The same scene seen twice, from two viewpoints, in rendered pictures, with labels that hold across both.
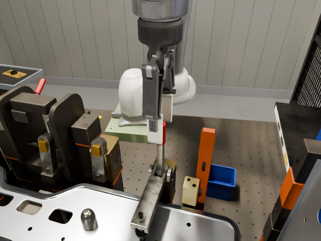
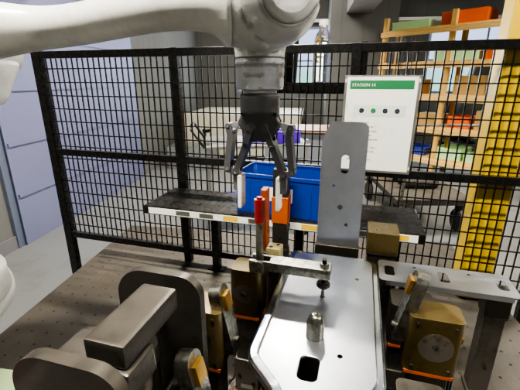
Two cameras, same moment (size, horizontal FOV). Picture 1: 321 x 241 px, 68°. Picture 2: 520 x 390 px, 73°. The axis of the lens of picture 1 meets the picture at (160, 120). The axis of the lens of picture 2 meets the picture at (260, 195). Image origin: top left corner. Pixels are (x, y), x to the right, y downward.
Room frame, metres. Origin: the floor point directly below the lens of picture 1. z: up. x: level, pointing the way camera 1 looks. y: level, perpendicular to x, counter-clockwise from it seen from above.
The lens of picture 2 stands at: (0.41, 0.68, 1.44)
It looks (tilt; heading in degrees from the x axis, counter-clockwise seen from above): 18 degrees down; 270
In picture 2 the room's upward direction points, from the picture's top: straight up
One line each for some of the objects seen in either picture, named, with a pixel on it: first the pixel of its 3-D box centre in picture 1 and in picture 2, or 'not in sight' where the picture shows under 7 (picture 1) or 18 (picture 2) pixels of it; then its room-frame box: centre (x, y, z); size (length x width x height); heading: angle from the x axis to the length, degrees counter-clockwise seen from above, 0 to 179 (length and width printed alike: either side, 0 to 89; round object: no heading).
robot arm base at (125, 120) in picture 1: (132, 112); not in sight; (1.12, 0.16, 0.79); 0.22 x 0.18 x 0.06; 93
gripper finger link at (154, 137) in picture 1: (155, 128); (278, 193); (0.38, 0.01, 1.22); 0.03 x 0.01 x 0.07; 74
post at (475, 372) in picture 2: not in sight; (485, 340); (-0.13, -0.01, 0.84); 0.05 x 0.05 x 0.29; 74
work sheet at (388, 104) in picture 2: not in sight; (377, 125); (0.03, -0.47, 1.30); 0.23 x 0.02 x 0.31; 164
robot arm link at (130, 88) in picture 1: (135, 90); not in sight; (1.11, 0.13, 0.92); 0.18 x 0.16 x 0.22; 98
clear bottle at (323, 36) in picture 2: not in sight; (322, 52); (0.20, -0.61, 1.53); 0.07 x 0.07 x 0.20
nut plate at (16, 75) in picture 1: (14, 72); not in sight; (0.78, 0.51, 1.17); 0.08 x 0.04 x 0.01; 63
